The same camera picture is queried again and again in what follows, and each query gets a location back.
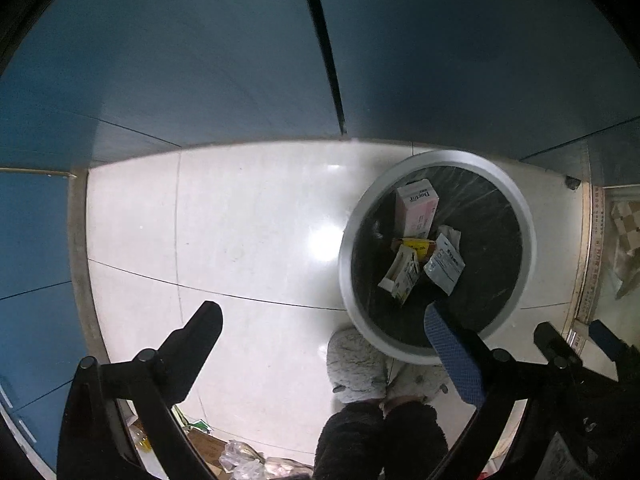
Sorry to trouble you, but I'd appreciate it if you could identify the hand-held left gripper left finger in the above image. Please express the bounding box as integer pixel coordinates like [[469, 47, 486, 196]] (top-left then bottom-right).
[[57, 301, 224, 480]]

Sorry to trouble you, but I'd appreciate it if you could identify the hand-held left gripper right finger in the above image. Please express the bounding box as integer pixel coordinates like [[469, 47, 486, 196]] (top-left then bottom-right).
[[422, 302, 538, 480]]

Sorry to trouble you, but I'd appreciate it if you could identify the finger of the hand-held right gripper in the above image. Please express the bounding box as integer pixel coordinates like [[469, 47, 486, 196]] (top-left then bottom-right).
[[589, 319, 640, 381], [533, 321, 583, 368]]

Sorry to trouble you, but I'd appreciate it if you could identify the white sachet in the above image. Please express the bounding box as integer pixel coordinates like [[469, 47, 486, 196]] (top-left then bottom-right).
[[423, 234, 466, 295]]

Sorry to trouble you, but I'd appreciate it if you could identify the green white medicine box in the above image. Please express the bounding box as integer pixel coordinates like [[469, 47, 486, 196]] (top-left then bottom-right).
[[377, 244, 421, 306]]

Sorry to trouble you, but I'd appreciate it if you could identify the yellow box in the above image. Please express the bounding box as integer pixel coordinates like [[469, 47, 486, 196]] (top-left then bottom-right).
[[391, 236, 437, 266]]

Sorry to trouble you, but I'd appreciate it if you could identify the round grey trash bin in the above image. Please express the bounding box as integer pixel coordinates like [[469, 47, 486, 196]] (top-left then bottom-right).
[[338, 150, 537, 366]]

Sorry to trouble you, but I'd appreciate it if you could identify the pink white toothpaste box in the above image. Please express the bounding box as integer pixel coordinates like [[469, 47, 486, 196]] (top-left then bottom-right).
[[395, 178, 441, 239]]

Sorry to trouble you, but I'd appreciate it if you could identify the grey fluffy slipper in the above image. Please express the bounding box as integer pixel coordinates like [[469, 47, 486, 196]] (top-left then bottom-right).
[[387, 360, 451, 406], [326, 327, 391, 406]]

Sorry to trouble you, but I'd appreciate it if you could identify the wooden door threshold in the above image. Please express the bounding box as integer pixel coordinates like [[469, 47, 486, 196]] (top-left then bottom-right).
[[570, 185, 608, 343]]

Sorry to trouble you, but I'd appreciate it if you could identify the person's right leg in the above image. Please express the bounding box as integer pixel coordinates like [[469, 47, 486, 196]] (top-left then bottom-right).
[[382, 400, 451, 480]]

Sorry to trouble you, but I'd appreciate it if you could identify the person's leg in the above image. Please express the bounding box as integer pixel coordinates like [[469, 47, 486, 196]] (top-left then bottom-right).
[[312, 402, 386, 480], [382, 400, 451, 480]]

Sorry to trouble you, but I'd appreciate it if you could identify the cardboard box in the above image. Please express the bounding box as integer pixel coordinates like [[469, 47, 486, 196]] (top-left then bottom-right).
[[185, 430, 231, 477]]

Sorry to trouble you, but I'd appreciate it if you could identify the yellow oil bottle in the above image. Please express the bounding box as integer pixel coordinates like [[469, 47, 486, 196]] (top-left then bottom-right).
[[127, 420, 153, 456]]

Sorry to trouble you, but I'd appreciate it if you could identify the beige checkered cloth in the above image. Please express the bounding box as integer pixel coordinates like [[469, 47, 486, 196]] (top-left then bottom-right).
[[612, 195, 640, 256]]

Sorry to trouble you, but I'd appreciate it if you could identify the clear plastic bag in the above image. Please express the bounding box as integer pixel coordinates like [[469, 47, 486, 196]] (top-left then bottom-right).
[[217, 440, 267, 480]]

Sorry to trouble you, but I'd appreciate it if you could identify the person's left leg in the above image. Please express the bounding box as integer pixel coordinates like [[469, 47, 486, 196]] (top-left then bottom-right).
[[312, 402, 386, 480]]

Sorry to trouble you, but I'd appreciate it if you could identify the blue cabinet door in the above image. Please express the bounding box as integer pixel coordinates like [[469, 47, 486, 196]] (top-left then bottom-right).
[[307, 0, 640, 171], [0, 0, 348, 171], [0, 167, 101, 476]]

